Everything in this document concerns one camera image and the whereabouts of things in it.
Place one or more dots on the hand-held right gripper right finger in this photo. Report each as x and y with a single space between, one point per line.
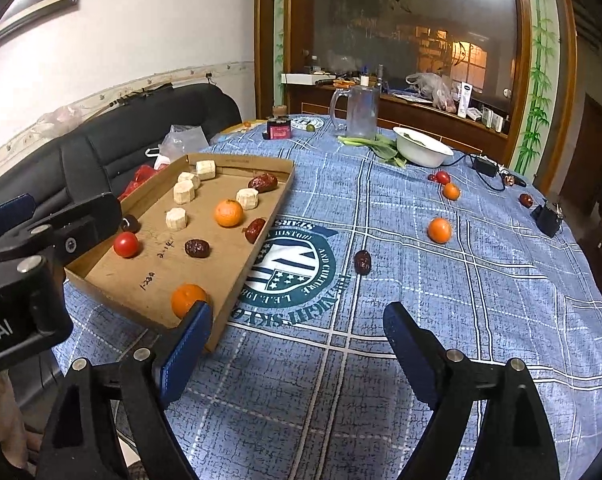
411 355

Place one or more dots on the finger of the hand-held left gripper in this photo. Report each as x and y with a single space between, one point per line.
6 217
86 220

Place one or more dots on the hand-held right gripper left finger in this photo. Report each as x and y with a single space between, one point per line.
186 355

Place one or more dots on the dried red date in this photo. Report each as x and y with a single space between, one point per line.
130 224
526 200
262 183
363 262
197 249
255 230

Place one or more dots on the small orange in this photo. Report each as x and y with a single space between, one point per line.
229 213
451 191
439 230
187 299

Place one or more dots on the shallow cardboard box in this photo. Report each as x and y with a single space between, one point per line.
151 265

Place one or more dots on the white peeled fruit chunk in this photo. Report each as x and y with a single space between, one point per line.
188 180
247 199
183 193
205 169
176 219

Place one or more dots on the person's left forearm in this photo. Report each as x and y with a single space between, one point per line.
6 420

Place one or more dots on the red plastic bag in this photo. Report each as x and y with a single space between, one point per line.
138 180

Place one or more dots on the blue checked tablecloth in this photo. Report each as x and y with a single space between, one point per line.
406 270

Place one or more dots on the black leather sofa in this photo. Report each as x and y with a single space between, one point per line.
106 130

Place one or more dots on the white plastic bag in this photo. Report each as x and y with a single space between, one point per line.
156 156

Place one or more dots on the clear plastic bag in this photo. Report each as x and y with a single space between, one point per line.
181 140

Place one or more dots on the black binder clip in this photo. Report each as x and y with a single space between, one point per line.
547 219

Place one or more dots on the white bowl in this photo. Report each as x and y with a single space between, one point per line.
421 147

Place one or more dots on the green leafy vegetable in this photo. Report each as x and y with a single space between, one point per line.
381 147

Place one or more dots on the red jar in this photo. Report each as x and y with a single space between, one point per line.
278 131

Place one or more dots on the round printed coaster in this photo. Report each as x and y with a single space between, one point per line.
301 121

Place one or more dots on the wooden cabinet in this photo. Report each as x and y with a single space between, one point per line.
421 110

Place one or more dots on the clear glass mug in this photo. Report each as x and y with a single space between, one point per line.
358 110

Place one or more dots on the flat white box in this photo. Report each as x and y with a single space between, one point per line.
306 79

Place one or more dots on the white upright carton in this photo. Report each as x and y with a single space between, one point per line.
464 99

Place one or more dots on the plastic bag of goods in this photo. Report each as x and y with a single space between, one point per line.
433 89

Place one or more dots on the wooden door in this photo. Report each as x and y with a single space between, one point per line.
598 155

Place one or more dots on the glass partition with bamboo frame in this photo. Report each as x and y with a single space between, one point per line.
381 20

